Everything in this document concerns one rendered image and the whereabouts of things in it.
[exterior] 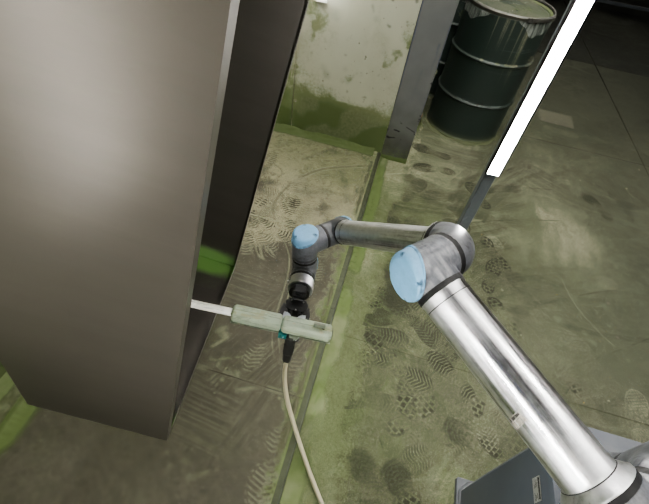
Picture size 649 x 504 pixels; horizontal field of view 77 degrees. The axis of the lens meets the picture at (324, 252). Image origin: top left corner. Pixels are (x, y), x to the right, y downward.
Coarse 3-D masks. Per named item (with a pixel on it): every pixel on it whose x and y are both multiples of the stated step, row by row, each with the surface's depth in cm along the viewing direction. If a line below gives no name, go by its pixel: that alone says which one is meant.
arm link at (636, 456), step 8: (632, 448) 87; (640, 448) 83; (648, 448) 81; (624, 456) 87; (632, 456) 83; (640, 456) 80; (648, 456) 79; (632, 464) 79; (640, 464) 78; (648, 464) 77; (648, 472) 75
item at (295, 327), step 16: (192, 304) 123; (208, 304) 124; (240, 320) 122; (256, 320) 122; (272, 320) 122; (288, 320) 123; (304, 320) 124; (288, 336) 127; (304, 336) 123; (320, 336) 122; (288, 352) 132
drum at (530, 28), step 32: (480, 32) 260; (512, 32) 252; (544, 32) 260; (448, 64) 292; (480, 64) 271; (512, 64) 267; (448, 96) 297; (480, 96) 284; (512, 96) 291; (448, 128) 309; (480, 128) 302
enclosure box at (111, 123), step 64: (0, 0) 29; (64, 0) 29; (128, 0) 28; (192, 0) 27; (256, 0) 82; (0, 64) 33; (64, 64) 32; (128, 64) 31; (192, 64) 31; (256, 64) 91; (0, 128) 38; (64, 128) 37; (128, 128) 36; (192, 128) 35; (256, 128) 103; (0, 192) 45; (64, 192) 43; (128, 192) 42; (192, 192) 40; (0, 256) 54; (64, 256) 52; (128, 256) 50; (192, 256) 48; (0, 320) 68; (64, 320) 65; (128, 320) 61; (192, 320) 129; (64, 384) 87; (128, 384) 81
